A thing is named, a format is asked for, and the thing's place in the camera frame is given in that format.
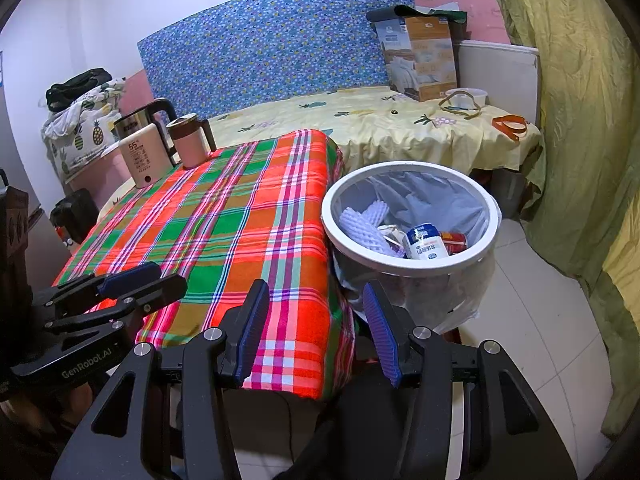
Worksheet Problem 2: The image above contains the pink mug brown handle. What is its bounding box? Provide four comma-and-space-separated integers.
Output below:
166, 114, 217, 169

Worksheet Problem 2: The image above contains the pink storage box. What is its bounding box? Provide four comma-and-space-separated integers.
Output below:
65, 152, 133, 206

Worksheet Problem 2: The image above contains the translucent bin liner bag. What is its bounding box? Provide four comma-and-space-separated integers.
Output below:
332, 170, 496, 333

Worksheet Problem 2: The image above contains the pineapple print cloth bundle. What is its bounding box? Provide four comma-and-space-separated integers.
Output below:
42, 79, 126, 183

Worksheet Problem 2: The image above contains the large white foam fruit net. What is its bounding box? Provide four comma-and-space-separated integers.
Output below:
340, 207, 390, 257

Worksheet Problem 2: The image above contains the white panel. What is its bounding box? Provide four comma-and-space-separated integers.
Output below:
457, 42, 541, 126

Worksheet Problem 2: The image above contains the cardboard quilt box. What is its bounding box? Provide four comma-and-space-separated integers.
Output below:
374, 16, 458, 102

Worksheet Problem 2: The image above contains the yellow pineapple bedsheet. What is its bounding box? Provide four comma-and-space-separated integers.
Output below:
97, 85, 546, 221

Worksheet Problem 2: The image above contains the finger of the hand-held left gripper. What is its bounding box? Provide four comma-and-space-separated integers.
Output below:
37, 261, 163, 311
47, 274, 188, 342

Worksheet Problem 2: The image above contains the white trash can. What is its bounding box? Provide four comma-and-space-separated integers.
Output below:
321, 161, 501, 333

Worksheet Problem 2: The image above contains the small white foam fruit net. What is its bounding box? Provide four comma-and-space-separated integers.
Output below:
367, 200, 394, 227

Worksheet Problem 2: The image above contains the black bag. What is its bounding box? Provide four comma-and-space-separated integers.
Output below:
45, 67, 113, 111

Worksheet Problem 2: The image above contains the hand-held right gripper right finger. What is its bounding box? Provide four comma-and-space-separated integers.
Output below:
362, 281, 578, 480

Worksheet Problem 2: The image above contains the white bowl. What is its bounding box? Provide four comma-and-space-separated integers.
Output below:
445, 88, 488, 111

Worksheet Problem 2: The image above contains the red cup clear lid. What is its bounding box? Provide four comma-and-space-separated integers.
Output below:
440, 231, 468, 253

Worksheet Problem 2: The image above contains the tan strap loop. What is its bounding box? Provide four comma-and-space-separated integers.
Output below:
439, 91, 486, 120

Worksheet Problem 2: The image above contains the dark green bag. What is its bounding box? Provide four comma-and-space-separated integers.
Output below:
425, 7, 471, 43

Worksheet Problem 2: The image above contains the blue floral headboard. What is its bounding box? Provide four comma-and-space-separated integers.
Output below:
137, 0, 416, 120

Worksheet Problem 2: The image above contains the orange strap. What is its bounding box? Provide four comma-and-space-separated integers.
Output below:
491, 116, 528, 138

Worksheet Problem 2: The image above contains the grey storage box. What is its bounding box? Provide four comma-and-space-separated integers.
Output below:
490, 167, 528, 221

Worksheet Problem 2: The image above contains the plaid tablecloth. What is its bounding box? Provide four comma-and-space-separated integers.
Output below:
52, 129, 357, 402

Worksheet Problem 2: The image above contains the yellow-green curtain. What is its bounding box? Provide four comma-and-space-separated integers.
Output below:
470, 0, 640, 441

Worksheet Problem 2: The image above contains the pink steel electric kettle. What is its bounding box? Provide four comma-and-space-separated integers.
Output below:
112, 98, 176, 189

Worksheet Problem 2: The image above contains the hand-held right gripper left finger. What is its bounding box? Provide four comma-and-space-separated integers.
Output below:
50, 279, 271, 480

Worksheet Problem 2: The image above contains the black bag flap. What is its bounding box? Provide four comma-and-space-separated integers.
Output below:
367, 5, 426, 25

